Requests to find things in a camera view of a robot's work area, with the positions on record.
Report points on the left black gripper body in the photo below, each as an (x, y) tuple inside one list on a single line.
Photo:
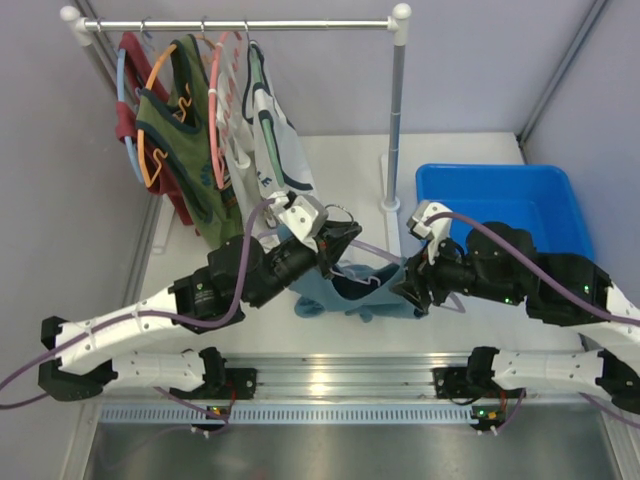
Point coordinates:
[(325, 248)]

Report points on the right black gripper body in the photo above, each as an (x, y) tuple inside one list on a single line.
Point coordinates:
[(452, 272)]

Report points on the lavender plastic hanger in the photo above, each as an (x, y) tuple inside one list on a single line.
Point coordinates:
[(380, 250)]

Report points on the teal tank top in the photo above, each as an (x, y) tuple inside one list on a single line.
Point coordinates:
[(350, 295)]

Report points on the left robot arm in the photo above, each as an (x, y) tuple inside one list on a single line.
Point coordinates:
[(91, 357)]

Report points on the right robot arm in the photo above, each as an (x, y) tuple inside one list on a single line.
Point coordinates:
[(564, 290)]

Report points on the white navy-trimmed tank top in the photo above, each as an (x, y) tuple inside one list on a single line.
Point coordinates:
[(296, 170)]

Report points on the white shirt on pink hanger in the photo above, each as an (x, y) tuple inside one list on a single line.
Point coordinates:
[(234, 134)]

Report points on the green tank top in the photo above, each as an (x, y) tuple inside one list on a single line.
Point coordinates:
[(177, 132)]

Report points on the mint green hanger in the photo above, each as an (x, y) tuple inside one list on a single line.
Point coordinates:
[(265, 121)]

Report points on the pink hanger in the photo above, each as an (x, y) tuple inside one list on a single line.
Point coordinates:
[(217, 164)]

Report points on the red tank top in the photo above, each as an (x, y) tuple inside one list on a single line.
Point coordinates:
[(137, 71)]

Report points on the light blue hanger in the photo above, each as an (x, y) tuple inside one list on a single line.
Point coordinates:
[(120, 95)]

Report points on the blue plastic bin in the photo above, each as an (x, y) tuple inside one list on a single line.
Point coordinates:
[(535, 198)]

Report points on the white clothes rack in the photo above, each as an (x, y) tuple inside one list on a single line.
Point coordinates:
[(91, 35)]

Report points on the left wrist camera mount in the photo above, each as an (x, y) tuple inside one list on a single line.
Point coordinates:
[(303, 215)]

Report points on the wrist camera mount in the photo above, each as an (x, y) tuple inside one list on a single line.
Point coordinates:
[(428, 223), (303, 215)]

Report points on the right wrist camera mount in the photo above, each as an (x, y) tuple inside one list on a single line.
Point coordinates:
[(428, 223)]

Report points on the aluminium mounting rail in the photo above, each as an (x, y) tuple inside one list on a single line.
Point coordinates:
[(340, 375)]

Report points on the slotted cable duct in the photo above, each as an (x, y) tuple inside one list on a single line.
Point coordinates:
[(295, 414)]

